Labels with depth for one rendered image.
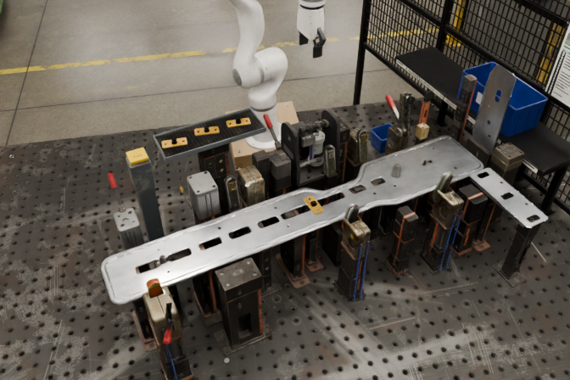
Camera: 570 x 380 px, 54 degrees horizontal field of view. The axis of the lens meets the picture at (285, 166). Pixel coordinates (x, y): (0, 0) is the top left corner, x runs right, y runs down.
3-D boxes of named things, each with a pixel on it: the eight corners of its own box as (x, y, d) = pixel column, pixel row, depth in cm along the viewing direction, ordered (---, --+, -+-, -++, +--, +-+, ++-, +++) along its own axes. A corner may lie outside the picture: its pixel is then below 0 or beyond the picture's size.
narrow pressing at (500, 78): (491, 153, 209) (516, 76, 187) (470, 136, 217) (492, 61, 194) (492, 153, 209) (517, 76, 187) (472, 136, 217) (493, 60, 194)
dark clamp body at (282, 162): (275, 245, 215) (273, 172, 190) (260, 223, 224) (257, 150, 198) (298, 236, 219) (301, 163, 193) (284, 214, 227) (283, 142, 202)
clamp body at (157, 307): (169, 396, 170) (149, 331, 146) (154, 356, 180) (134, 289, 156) (201, 381, 174) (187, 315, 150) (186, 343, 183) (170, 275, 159)
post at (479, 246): (477, 253, 212) (497, 198, 193) (459, 233, 219) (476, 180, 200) (490, 247, 214) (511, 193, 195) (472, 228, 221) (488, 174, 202)
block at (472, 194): (456, 259, 209) (472, 208, 191) (437, 239, 217) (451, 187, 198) (476, 250, 213) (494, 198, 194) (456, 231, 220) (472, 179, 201)
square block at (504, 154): (485, 228, 221) (509, 159, 197) (472, 215, 227) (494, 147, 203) (500, 221, 224) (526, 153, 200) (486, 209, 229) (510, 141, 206)
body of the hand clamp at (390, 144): (387, 201, 232) (398, 136, 209) (377, 191, 237) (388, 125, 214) (399, 197, 234) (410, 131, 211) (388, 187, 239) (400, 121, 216)
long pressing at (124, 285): (115, 315, 158) (114, 312, 157) (97, 259, 173) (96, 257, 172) (488, 169, 205) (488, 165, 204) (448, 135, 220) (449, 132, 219)
